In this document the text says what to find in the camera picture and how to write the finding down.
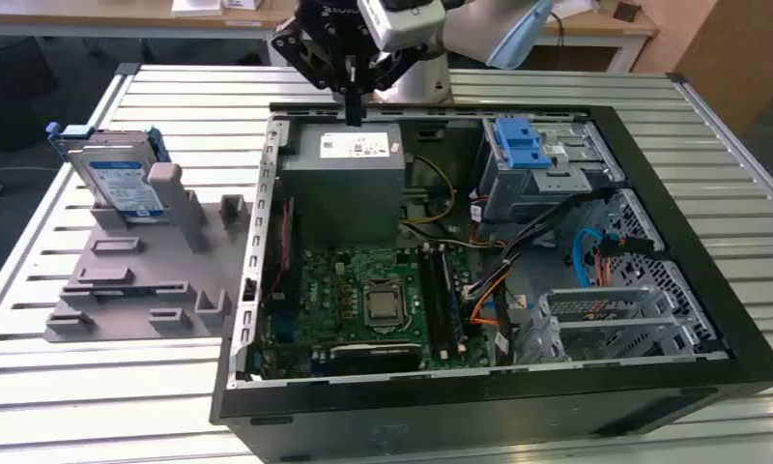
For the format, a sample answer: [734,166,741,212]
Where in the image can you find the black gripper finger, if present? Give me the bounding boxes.
[270,17,355,127]
[353,43,427,127]

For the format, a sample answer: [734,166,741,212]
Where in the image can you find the hard disk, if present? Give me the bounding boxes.
[45,123,173,224]

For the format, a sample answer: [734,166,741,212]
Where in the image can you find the blue SATA wire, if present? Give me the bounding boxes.
[570,227,610,291]

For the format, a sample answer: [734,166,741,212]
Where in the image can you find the multicolour power wire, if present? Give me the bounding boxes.
[593,232,669,291]

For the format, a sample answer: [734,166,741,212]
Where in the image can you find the metal disk bay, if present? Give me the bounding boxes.
[526,284,716,363]

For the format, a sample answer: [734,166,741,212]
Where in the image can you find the blue plastic drive latch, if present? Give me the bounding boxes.
[495,118,554,170]

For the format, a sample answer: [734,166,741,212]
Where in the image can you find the wooden desk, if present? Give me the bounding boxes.
[0,0,660,69]

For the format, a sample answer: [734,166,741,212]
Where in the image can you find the grey power supply unit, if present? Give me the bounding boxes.
[275,120,406,248]

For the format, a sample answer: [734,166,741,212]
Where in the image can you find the metal optical drive cage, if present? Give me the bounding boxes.
[479,115,626,223]

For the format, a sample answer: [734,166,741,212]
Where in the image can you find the black CPU socket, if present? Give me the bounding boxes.
[357,275,410,335]

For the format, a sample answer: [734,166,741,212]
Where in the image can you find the black office chair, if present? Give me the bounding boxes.
[0,36,58,154]

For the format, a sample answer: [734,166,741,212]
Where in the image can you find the green motherboard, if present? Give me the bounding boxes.
[255,244,490,378]

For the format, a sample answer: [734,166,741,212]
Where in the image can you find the RAM stick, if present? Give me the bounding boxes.
[438,246,470,357]

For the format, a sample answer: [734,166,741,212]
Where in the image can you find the silver CPU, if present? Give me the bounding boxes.
[365,289,405,326]

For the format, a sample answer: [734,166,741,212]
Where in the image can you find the grey parts rack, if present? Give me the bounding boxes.
[42,162,258,343]

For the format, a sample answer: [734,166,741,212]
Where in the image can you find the black graphics card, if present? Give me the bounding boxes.
[326,341,425,374]

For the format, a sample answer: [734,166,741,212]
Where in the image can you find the black PC case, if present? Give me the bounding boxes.
[209,101,773,464]

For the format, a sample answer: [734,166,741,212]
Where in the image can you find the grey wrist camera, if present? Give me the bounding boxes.
[358,0,446,51]

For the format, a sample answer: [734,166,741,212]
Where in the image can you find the yellow wires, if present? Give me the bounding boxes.
[398,154,458,224]

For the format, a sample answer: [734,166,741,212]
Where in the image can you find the thin red wire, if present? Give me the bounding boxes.
[270,197,294,301]

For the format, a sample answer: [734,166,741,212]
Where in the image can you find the black cable bundle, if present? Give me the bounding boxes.
[466,190,620,301]

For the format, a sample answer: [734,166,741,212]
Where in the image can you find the orange wire bundle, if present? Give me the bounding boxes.
[467,282,522,334]

